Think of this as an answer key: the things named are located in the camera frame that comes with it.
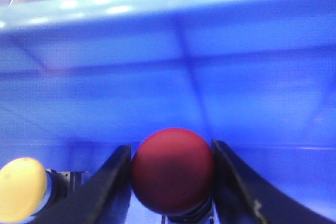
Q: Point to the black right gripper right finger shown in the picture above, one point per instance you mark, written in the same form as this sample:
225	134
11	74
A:
241	195

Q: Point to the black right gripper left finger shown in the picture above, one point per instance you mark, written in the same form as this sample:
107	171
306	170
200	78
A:
104	198

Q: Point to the red mushroom push button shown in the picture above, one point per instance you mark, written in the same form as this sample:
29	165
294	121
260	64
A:
172	171

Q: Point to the yellow mushroom push button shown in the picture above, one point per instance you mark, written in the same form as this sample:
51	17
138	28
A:
28	188

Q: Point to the right blue plastic bin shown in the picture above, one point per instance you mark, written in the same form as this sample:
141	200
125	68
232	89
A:
80	77

